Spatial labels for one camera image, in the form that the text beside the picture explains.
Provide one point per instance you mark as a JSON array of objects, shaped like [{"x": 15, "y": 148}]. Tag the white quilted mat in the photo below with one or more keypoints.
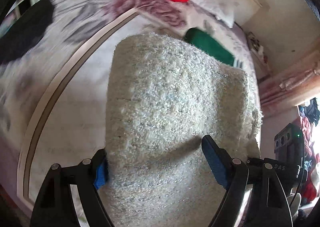
[{"x": 35, "y": 166}]

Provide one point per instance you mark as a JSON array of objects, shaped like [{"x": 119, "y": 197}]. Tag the folded green striped garment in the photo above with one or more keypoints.
[{"x": 212, "y": 47}]

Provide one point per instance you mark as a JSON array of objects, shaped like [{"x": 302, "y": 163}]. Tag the white pillow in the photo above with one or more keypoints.
[{"x": 223, "y": 10}]

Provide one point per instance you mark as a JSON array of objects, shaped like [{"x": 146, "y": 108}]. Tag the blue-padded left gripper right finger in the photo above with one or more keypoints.
[{"x": 268, "y": 204}]

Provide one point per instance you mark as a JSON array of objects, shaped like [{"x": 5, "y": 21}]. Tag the cream tweed jacket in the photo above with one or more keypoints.
[{"x": 163, "y": 96}]

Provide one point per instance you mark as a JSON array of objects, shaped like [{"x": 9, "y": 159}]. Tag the white bedside table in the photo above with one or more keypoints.
[{"x": 260, "y": 59}]

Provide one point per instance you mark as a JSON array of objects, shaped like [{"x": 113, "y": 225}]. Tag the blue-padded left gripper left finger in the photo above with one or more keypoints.
[{"x": 54, "y": 203}]

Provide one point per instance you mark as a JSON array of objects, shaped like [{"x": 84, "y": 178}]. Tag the pink curtain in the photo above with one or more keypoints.
[{"x": 291, "y": 87}]

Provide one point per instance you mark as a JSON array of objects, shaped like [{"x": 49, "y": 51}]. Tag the black garment on bed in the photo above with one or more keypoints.
[{"x": 27, "y": 31}]

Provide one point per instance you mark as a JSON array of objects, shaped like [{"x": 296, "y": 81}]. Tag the pile of clothes by window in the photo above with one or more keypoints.
[{"x": 307, "y": 120}]

